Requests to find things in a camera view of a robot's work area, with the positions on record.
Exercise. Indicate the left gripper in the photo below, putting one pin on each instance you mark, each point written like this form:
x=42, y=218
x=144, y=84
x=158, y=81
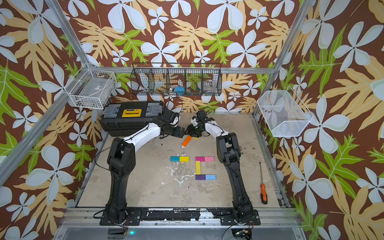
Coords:
x=177, y=133

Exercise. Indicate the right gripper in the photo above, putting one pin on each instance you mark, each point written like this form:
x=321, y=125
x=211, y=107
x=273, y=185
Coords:
x=190, y=131

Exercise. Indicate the orange block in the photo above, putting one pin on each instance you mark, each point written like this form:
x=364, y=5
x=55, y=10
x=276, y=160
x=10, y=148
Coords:
x=186, y=141

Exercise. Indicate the magenta block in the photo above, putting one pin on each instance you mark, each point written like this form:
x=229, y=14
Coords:
x=200, y=159

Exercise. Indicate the pink block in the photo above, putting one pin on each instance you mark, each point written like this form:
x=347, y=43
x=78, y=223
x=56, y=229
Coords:
x=209, y=159

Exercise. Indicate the teal block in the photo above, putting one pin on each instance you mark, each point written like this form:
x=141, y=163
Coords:
x=174, y=159

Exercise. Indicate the long yellow block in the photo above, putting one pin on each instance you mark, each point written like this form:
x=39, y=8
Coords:
x=198, y=168

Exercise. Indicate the purple block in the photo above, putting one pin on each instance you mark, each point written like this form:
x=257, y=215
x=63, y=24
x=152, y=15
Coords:
x=200, y=177

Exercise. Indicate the light blue block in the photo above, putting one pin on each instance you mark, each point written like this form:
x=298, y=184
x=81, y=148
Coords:
x=210, y=177

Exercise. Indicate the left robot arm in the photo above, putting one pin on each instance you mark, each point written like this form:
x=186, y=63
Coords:
x=122, y=161

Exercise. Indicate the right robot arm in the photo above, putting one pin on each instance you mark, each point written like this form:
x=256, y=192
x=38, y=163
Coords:
x=229, y=153

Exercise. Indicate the blue object in basket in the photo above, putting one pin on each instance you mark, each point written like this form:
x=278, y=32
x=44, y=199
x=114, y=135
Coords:
x=179, y=90

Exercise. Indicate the black wire basket rear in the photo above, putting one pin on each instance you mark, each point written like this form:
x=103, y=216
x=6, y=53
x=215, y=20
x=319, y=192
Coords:
x=197, y=79

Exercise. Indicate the black toolbox yellow handle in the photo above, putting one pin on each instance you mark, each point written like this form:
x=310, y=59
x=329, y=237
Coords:
x=125, y=119

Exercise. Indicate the white wire basket left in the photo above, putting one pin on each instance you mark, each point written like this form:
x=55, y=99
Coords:
x=91, y=87

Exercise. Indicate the white wire basket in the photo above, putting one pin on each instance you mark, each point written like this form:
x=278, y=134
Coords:
x=91, y=87
x=285, y=113

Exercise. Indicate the white wire basket right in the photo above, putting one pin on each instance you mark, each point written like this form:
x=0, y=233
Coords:
x=285, y=113

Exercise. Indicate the orange handled tool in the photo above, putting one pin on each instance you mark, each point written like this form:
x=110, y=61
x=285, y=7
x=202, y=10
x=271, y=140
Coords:
x=264, y=196

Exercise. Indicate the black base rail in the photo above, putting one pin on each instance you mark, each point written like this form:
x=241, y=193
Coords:
x=140, y=216

